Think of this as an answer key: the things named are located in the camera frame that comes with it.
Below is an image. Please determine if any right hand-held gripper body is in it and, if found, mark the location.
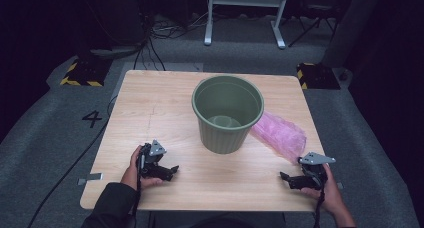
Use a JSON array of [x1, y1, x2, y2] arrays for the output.
[[298, 151, 337, 191]]

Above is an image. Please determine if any pink plastic bag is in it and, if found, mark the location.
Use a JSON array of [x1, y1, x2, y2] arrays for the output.
[[249, 111, 308, 165]]

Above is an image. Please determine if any bundle of floor cables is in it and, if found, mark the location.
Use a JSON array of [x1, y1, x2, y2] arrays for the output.
[[133, 11, 208, 72]]

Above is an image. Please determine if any hand-held gripper cable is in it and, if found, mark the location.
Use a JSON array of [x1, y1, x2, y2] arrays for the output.
[[131, 154, 145, 222], [312, 184, 327, 228]]

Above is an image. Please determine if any black tripod stand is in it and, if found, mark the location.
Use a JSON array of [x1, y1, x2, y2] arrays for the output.
[[288, 2, 338, 48]]

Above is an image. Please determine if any black yellow striped floor plate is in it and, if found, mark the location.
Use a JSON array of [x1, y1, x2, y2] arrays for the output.
[[59, 57, 113, 87], [296, 62, 342, 90]]

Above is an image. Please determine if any green plastic bin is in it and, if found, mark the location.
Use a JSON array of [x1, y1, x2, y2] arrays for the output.
[[191, 75, 265, 155]]

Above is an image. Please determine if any dark equipment stand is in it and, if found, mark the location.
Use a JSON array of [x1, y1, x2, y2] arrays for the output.
[[76, 0, 149, 61]]

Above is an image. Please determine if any person's right hand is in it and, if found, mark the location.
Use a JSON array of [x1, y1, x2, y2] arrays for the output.
[[299, 163, 344, 216]]

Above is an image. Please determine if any left hand-held gripper cable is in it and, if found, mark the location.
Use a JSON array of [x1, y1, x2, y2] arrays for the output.
[[131, 154, 145, 222]]

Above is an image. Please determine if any right hand-held gripper cable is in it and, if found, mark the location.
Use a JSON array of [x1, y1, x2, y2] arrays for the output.
[[312, 184, 327, 228]]

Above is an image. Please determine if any person's left hand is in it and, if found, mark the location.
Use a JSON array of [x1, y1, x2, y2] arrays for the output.
[[120, 145, 164, 191]]

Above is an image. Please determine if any grey curtain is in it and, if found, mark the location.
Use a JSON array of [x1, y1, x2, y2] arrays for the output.
[[321, 0, 384, 69]]

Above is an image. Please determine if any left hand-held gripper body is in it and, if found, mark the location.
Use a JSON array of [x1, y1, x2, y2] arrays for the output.
[[138, 139, 167, 180]]

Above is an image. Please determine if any long black floor cable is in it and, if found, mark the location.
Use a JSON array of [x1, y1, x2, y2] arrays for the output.
[[26, 94, 118, 228]]

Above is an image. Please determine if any grey tape strip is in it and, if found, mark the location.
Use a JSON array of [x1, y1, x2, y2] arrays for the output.
[[77, 172, 104, 186]]

